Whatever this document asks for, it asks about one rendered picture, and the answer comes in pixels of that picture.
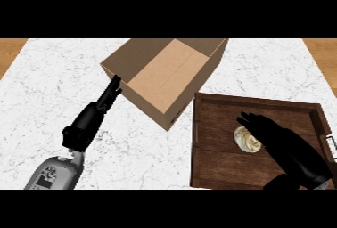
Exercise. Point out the dark wooden tray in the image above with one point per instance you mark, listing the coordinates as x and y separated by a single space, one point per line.
223 160

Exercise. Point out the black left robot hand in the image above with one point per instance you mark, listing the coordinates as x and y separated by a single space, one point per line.
86 124

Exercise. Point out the cream frosted cupcake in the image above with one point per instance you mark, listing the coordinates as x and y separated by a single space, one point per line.
245 142

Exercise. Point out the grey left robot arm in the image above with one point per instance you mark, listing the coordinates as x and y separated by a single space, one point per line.
55 173

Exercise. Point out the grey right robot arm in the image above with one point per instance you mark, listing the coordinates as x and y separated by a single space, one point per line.
324 185

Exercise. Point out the brown cardboard box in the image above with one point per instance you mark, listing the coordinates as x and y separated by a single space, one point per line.
168 80

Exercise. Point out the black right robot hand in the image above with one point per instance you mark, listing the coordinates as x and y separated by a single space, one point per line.
290 148

